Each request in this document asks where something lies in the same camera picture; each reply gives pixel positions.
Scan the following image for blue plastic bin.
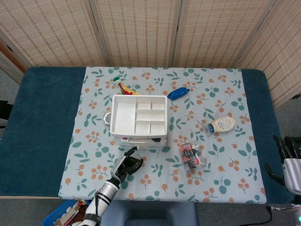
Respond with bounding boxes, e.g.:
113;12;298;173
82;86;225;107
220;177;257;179
41;199;92;226

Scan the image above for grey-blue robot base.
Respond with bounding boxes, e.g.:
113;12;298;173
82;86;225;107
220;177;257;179
99;201;198;226

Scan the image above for teal table cover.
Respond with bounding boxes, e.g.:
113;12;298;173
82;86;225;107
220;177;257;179
0;66;296;205

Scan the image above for floral print tablecloth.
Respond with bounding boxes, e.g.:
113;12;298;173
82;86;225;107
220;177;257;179
57;66;268;204

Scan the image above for white drawer organizer box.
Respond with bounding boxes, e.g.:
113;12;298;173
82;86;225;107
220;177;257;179
110;94;168;152

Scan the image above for clear tape roll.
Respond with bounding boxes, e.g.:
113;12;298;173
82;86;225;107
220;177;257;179
103;112;113;127

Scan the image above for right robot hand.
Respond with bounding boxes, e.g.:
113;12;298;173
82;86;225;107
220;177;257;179
265;134;301;195

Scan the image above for colourful toy bottle green cap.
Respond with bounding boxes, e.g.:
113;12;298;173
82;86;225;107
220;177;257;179
112;76;141;96

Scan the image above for clear plastic drawer with tile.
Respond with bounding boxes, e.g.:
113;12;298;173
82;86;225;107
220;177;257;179
114;136;168;145

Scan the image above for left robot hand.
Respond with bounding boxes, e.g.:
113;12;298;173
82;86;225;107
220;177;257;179
111;146;144;183

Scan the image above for cardboard scraps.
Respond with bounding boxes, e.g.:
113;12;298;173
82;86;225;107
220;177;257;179
55;202;88;226

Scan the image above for clear box of red-capped bottles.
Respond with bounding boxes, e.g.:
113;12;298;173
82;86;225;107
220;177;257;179
179;140;208;174

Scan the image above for black floor cable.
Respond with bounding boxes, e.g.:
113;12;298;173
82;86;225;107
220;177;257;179
265;205;296;225

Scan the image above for mayonnaise squeeze bottle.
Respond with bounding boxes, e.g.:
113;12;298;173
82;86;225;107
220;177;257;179
204;115;237;137

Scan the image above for woven folding screen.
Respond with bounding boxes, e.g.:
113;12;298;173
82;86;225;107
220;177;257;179
0;0;301;109

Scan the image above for black stand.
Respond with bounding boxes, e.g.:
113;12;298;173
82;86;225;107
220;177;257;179
0;99;15;129

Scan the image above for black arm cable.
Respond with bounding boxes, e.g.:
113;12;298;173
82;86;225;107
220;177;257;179
94;191;104;214

